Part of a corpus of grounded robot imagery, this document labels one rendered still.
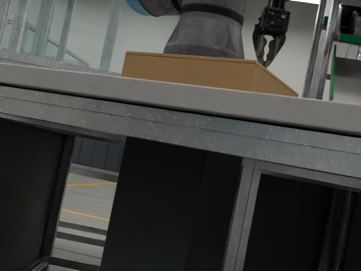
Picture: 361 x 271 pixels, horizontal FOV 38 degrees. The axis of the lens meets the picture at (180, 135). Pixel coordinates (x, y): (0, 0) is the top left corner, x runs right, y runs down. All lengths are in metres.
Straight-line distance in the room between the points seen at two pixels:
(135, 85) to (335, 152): 0.25
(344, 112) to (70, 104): 0.37
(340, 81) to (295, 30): 10.92
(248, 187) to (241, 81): 0.51
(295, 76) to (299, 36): 0.93
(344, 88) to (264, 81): 0.74
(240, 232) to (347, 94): 0.54
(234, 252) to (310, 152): 0.75
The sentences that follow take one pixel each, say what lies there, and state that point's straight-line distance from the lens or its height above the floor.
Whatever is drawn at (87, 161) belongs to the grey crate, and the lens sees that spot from 3.41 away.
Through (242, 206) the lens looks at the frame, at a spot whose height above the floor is 0.69.
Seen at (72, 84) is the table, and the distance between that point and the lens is 0.71.
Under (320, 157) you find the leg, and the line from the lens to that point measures 0.57.
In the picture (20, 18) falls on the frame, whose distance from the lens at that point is 1.78.
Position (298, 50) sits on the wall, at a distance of 12.41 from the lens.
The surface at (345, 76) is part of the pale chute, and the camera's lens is 1.65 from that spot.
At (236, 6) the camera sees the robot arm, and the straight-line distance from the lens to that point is 0.94.
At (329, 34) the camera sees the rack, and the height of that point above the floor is 1.23.
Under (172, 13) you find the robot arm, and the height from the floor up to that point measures 1.05.
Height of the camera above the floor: 0.77
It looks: 3 degrees up
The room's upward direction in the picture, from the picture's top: 11 degrees clockwise
